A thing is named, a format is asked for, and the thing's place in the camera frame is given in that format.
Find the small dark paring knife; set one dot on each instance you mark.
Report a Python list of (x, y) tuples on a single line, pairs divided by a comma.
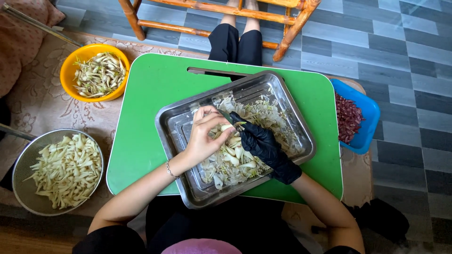
[(225, 116)]

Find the green lap table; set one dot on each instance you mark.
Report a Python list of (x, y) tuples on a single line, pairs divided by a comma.
[(148, 105)]

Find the pink fabric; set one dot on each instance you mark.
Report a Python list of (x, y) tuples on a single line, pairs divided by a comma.
[(201, 247)]

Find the rectangular steel tray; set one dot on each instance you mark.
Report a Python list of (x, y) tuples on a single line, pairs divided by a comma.
[(176, 123)]

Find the person's torso in black clothing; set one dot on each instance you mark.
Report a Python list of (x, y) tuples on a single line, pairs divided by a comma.
[(226, 222)]

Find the round metal mesh strainer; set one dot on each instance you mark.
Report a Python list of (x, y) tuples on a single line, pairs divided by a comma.
[(23, 169)]

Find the wooden chair frame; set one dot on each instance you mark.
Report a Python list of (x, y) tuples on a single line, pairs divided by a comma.
[(229, 10)]

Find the person's right fingers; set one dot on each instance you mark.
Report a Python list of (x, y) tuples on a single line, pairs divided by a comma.
[(249, 134)]

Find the person's right hand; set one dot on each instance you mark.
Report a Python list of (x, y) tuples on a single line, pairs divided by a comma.
[(268, 151)]

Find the person's legs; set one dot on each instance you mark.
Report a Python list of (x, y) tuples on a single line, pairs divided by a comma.
[(224, 44)]

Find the heap of peeled white bulbs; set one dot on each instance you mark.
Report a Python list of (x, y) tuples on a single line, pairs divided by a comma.
[(67, 171)]

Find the person's left hand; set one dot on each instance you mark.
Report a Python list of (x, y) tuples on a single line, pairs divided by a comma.
[(199, 144)]

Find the white bulb with green stem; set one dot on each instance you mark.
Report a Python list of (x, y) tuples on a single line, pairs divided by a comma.
[(226, 127)]

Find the thin metal rod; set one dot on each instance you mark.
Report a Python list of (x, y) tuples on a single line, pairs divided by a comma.
[(39, 25)]

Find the blue plastic basket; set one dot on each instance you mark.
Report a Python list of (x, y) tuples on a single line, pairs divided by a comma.
[(370, 113)]

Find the beige floral mat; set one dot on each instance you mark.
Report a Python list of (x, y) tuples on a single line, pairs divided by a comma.
[(42, 105)]

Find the heap of unpeeled bulbs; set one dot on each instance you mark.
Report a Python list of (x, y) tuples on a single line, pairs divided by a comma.
[(100, 74)]

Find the pink patterned cushion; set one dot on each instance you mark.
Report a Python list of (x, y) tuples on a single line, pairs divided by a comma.
[(17, 42)]

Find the pile of peels and bulbs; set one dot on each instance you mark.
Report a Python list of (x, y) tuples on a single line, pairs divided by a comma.
[(272, 114)]

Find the yellow plastic bowl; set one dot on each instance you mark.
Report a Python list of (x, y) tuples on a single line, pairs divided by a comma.
[(67, 70)]

